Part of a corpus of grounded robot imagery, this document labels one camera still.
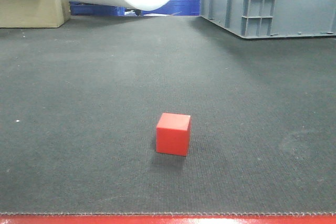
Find red magnetic cube block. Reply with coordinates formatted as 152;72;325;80
156;113;192;156

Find blue plastic bin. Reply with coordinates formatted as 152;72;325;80
70;0;200;16

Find grey plastic crate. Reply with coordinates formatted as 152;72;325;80
200;0;335;39

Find red tape strip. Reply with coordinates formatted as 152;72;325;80
1;215;335;223

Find brown cardboard box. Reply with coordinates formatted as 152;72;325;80
1;0;70;28

